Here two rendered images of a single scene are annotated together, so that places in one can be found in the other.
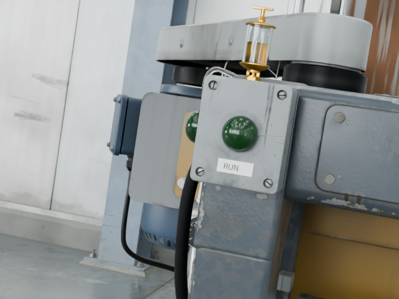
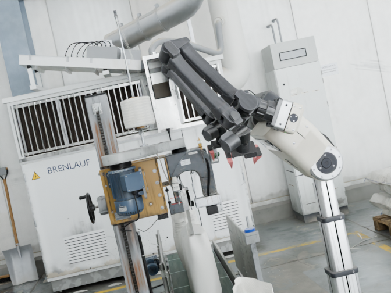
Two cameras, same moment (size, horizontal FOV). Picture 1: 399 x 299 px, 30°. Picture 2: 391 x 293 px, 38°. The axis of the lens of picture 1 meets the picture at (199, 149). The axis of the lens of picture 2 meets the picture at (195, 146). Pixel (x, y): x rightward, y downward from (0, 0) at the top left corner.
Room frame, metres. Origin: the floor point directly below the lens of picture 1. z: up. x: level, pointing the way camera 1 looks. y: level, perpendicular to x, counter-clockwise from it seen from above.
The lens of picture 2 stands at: (1.75, 3.03, 1.53)
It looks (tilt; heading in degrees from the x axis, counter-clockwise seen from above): 3 degrees down; 252
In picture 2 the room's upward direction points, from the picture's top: 12 degrees counter-clockwise
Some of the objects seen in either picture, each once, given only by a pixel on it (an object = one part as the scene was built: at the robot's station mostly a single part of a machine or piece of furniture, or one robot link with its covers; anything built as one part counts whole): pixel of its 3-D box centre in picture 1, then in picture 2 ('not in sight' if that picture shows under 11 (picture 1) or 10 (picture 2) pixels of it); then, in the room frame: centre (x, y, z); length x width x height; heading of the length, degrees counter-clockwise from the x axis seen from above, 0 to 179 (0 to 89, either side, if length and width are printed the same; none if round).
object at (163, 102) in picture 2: not in sight; (160, 92); (0.17, -2.43, 1.82); 0.51 x 0.27 x 0.71; 76
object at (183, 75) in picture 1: (210, 80); (120, 165); (1.17, 0.00, 1.35); 0.12 x 0.12 x 0.04
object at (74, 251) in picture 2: not in sight; (136, 171); (0.39, -3.31, 1.05); 2.28 x 1.16 x 2.09; 166
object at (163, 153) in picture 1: (230, 160); (140, 181); (1.08, -0.05, 1.23); 0.28 x 0.07 x 0.16; 76
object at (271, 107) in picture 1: (245, 133); (213, 154); (0.64, -0.04, 1.28); 0.08 x 0.05 x 0.09; 76
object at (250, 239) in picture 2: not in sight; (251, 236); (0.57, 0.12, 0.81); 0.08 x 0.08 x 0.06; 76
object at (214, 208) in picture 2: not in sight; (214, 208); (0.69, -0.04, 0.98); 0.09 x 0.05 x 0.05; 166
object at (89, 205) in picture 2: not in sight; (89, 208); (1.35, -0.27, 1.13); 0.18 x 0.11 x 0.18; 76
